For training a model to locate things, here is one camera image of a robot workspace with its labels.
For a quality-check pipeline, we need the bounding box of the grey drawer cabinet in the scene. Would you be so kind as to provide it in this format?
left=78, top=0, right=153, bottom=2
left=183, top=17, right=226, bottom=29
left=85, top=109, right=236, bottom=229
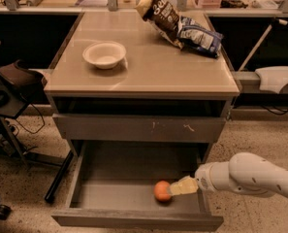
left=45, top=10, right=240, bottom=159

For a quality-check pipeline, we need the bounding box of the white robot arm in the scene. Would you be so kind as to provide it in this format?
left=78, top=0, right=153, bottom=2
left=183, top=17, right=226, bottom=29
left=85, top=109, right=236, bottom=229
left=166, top=152, right=288, bottom=198

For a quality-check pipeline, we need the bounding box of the dark brown bag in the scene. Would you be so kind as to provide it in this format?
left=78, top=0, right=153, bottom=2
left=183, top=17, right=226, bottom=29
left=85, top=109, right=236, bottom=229
left=0, top=61, right=46, bottom=102

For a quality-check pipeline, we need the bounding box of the orange fruit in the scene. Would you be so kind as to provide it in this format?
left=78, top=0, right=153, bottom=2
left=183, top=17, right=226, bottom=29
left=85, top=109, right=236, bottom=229
left=153, top=181, right=172, bottom=202

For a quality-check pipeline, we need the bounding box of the brown chip bag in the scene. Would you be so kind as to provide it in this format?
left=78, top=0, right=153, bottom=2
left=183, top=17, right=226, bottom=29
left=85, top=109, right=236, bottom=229
left=136, top=0, right=183, bottom=49

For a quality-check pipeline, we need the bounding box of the blue white snack bag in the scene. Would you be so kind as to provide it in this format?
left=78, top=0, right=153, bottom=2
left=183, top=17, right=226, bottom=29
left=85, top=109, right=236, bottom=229
left=176, top=16, right=223, bottom=58

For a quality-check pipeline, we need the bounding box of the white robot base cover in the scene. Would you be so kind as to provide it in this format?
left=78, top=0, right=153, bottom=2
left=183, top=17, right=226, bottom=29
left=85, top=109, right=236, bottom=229
left=255, top=66, right=288, bottom=94

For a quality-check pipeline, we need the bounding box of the closed grey top drawer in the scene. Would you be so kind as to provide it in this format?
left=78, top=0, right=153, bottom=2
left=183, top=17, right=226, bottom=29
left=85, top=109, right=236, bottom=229
left=53, top=114, right=225, bottom=143

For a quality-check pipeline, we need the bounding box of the open grey middle drawer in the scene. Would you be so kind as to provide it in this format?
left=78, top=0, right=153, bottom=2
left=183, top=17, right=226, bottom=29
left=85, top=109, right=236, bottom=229
left=52, top=141, right=223, bottom=231

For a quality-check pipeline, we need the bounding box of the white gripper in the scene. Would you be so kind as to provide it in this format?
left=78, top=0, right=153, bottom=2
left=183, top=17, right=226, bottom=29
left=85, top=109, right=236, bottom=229
left=167, top=162, right=230, bottom=196

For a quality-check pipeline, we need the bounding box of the white paper bowl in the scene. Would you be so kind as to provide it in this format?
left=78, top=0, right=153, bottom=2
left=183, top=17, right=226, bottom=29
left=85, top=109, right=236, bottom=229
left=82, top=41, right=126, bottom=70

